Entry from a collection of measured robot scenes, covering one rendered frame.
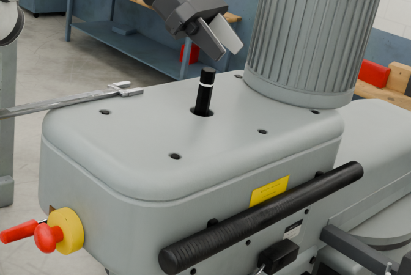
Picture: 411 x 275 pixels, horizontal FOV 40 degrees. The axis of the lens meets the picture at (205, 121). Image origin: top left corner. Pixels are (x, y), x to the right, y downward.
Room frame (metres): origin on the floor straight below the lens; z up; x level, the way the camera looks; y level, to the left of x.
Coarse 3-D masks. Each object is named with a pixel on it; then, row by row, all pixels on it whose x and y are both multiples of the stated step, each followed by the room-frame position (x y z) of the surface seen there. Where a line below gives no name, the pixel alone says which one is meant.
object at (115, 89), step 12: (120, 84) 0.82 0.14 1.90; (72, 96) 0.74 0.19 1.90; (84, 96) 0.75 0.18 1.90; (96, 96) 0.76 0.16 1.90; (108, 96) 0.78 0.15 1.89; (120, 96) 0.79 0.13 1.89; (12, 108) 0.67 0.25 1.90; (24, 108) 0.67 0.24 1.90; (36, 108) 0.68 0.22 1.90; (48, 108) 0.70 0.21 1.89
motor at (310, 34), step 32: (288, 0) 0.91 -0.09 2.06; (320, 0) 0.89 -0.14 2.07; (352, 0) 0.89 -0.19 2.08; (256, 32) 0.96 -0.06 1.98; (288, 32) 0.90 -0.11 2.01; (320, 32) 0.88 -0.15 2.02; (352, 32) 0.90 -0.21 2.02; (256, 64) 0.93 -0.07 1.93; (288, 64) 0.89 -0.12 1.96; (320, 64) 0.89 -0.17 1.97; (352, 64) 0.92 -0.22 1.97; (288, 96) 0.88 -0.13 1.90; (320, 96) 0.89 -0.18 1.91; (352, 96) 0.95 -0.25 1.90
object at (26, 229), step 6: (24, 222) 0.68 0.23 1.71; (30, 222) 0.68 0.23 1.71; (36, 222) 0.69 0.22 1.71; (42, 222) 0.70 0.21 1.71; (12, 228) 0.66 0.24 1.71; (18, 228) 0.67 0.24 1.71; (24, 228) 0.67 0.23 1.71; (30, 228) 0.68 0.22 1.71; (0, 234) 0.65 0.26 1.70; (6, 234) 0.65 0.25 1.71; (12, 234) 0.66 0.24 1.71; (18, 234) 0.66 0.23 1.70; (24, 234) 0.67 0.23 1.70; (30, 234) 0.67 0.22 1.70; (6, 240) 0.65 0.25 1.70; (12, 240) 0.65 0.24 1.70
